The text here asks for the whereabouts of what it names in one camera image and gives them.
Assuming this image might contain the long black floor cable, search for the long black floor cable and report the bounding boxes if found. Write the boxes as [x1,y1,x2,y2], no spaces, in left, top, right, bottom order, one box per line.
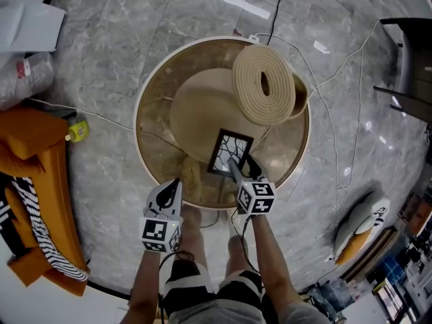
[265,0,287,47]

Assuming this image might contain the long white floor cable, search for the long white floor cable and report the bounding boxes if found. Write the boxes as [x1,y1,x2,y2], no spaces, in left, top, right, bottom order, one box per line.
[253,18,384,236]

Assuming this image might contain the grey shirt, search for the grey shirt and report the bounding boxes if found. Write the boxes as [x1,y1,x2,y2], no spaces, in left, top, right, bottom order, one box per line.
[167,298,333,324]

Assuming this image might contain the yellow plastic bottle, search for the yellow plastic bottle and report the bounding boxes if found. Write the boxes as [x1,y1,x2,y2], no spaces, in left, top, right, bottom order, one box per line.
[65,119,90,144]

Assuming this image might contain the orange cushion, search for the orange cushion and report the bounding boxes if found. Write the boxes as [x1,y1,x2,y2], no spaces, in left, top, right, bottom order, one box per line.
[335,227,376,266]

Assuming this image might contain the person's right leg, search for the person's right leg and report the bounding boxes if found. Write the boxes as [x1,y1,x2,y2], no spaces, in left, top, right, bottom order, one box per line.
[224,235,259,276]

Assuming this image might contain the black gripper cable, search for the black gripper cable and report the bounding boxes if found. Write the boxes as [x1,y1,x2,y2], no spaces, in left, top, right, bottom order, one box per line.
[230,210,265,285]
[157,249,196,324]

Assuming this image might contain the beige woven rope basket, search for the beige woven rope basket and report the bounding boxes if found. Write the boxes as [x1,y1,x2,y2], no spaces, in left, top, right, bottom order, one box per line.
[232,44,309,127]

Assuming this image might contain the clear plastic bag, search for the clear plastic bag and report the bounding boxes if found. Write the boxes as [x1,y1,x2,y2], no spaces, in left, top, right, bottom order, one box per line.
[0,51,55,111]

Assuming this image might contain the orange sofa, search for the orange sofa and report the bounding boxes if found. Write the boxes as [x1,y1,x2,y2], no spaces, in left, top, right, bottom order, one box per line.
[0,105,90,297]

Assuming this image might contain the black white striped cloth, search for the black white striped cloth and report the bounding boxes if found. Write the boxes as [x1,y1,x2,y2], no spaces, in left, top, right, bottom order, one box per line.
[0,176,89,282]

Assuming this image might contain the grey cushion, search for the grey cushion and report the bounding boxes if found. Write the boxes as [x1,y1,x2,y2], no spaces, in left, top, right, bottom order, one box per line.
[332,190,379,260]

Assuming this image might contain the person's right forearm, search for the person's right forearm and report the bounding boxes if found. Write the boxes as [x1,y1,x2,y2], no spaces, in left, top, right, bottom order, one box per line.
[250,213,305,314]

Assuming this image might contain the thin white cable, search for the thin white cable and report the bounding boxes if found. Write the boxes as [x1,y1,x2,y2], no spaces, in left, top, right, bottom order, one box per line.
[29,97,136,130]

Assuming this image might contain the white cardboard sheet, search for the white cardboard sheet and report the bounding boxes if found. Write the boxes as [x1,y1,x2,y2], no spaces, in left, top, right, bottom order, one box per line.
[0,0,67,54]

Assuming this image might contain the dark wooden furniture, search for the dark wooden furniture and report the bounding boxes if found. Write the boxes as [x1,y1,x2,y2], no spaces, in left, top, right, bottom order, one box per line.
[372,16,432,125]

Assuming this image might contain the person's leg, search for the person's leg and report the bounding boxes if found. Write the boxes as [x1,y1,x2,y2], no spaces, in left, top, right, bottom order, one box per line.
[178,204,217,273]
[224,235,259,276]

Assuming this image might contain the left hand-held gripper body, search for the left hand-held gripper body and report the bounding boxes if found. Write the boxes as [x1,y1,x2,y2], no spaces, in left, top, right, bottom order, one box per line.
[138,199,184,254]

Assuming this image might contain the dark wooden picture frame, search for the dark wooden picture frame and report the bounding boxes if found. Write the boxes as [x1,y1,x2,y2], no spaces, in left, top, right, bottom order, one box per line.
[206,128,255,178]

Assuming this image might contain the black white striped shorts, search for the black white striped shorts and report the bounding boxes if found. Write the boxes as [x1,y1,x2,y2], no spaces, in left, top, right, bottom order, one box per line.
[163,259,265,312]

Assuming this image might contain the person's left forearm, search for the person's left forearm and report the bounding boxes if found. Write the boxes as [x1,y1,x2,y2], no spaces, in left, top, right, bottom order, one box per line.
[128,247,177,324]

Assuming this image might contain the person's left leg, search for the person's left leg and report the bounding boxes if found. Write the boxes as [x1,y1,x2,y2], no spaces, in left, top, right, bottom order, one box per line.
[178,204,217,273]

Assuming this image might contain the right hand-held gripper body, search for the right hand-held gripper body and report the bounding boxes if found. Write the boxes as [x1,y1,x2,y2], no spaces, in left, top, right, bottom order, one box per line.
[237,175,277,216]

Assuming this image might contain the round beige board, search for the round beige board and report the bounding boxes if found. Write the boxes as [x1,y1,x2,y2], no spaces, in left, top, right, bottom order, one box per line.
[169,67,271,163]

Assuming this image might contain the round glass table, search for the round glass table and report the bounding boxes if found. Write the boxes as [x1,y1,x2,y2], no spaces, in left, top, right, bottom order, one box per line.
[133,35,311,211]

